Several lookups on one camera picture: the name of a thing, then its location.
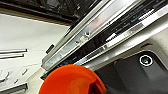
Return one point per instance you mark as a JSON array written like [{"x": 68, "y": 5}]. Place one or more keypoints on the white two-door base cabinet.
[{"x": 16, "y": 46}]

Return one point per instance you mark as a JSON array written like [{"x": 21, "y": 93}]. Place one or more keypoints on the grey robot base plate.
[{"x": 140, "y": 71}]

